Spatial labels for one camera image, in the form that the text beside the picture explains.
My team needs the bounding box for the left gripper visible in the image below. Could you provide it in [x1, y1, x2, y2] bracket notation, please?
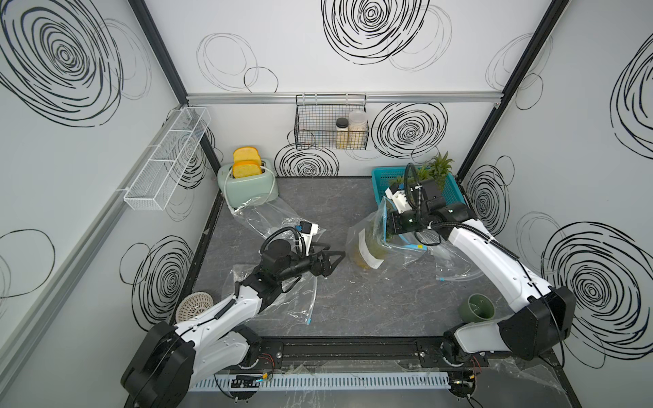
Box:
[274, 242, 344, 285]

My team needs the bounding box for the blue-zip clear bag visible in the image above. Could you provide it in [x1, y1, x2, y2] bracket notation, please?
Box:
[345, 204, 427, 277]

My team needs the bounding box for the clear zip-top bag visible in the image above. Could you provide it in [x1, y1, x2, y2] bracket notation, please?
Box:
[230, 197, 316, 238]
[247, 274, 318, 333]
[429, 241, 483, 282]

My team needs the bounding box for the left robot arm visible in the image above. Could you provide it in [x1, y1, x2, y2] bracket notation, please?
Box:
[120, 222, 346, 407]

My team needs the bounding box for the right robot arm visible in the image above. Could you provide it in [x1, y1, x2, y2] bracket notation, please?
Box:
[385, 163, 576, 367]

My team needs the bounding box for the teal plastic basket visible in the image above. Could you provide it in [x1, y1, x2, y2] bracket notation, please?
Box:
[372, 167, 465, 210]

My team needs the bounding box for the white-lid spice jar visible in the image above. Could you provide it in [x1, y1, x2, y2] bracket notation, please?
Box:
[348, 110, 368, 150]

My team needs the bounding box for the green ceramic cup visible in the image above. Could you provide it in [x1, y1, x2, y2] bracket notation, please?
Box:
[458, 293, 496, 323]

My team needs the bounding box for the mint green toaster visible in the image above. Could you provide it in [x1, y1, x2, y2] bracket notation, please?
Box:
[217, 158, 279, 208]

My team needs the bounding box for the dark-lid spice jar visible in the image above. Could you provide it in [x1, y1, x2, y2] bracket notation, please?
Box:
[336, 117, 349, 150]

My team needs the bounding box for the front yellow toast slice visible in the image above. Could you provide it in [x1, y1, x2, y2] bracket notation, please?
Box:
[231, 160, 263, 179]

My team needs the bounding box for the yellow toast slice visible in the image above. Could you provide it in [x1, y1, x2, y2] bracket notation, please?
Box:
[231, 160, 263, 179]
[233, 146, 262, 166]

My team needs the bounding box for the rear yellow toast slice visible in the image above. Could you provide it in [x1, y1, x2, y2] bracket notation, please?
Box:
[233, 146, 262, 166]

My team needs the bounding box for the white woven ball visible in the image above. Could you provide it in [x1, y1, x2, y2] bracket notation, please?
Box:
[175, 292, 214, 323]

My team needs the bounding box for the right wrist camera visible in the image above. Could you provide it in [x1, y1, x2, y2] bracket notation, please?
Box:
[384, 187, 413, 214]

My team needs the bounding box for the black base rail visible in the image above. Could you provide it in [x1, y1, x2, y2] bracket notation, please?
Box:
[241, 334, 518, 369]

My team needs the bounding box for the white toaster cable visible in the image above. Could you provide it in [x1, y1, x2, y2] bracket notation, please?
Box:
[222, 164, 277, 218]

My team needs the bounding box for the grey slotted cable duct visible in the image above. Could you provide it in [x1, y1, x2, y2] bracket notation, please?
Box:
[190, 372, 452, 393]

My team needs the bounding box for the black wire wall basket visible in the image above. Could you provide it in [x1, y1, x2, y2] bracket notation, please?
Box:
[294, 93, 369, 150]

